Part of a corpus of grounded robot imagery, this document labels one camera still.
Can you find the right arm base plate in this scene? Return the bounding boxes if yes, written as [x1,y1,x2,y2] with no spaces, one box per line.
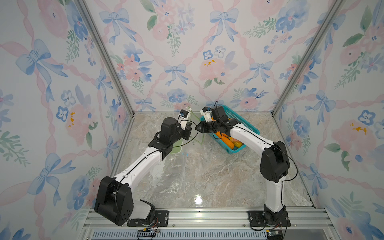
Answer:
[247,209,291,227]

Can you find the teal plastic basket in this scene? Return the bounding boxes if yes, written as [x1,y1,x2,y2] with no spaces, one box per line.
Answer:
[200,105,269,155]

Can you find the long orange mango front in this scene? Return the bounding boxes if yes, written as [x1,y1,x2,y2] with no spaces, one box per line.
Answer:
[215,132,235,150]

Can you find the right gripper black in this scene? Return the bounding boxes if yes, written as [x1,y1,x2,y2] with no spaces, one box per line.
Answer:
[195,120,221,133]

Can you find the clear zip-top bag green print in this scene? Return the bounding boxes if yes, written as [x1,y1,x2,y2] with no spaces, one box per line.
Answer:
[171,107,204,156]

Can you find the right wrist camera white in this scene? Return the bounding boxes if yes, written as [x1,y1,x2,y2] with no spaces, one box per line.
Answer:
[200,107,213,122]

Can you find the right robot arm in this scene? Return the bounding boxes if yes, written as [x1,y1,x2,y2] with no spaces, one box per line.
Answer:
[196,106,291,227]

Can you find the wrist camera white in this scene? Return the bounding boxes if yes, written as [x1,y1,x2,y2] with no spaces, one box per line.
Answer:
[200,107,213,122]
[178,110,190,122]

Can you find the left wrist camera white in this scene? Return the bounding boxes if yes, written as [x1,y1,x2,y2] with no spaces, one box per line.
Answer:
[178,110,190,122]

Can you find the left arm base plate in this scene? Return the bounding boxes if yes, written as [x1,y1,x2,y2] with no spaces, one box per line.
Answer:
[127,210,170,228]

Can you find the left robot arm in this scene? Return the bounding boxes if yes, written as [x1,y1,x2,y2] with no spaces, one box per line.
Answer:
[94,117,193,226]

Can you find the aluminium frame rail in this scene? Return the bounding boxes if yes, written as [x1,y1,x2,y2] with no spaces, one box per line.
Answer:
[78,207,340,240]

